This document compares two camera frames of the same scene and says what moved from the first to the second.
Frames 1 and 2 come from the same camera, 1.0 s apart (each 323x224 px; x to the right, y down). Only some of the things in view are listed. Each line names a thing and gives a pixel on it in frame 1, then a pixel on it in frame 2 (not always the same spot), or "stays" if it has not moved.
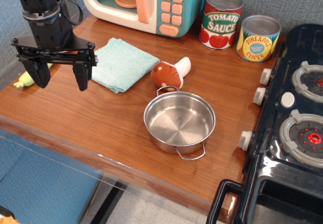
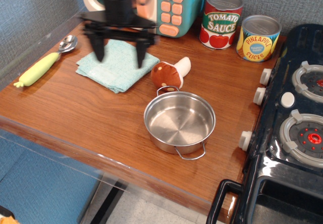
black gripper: x=51 y=39 -> x=118 y=21
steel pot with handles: x=179 y=121 stays
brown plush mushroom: x=164 y=74 stays
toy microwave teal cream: x=173 y=9 stays
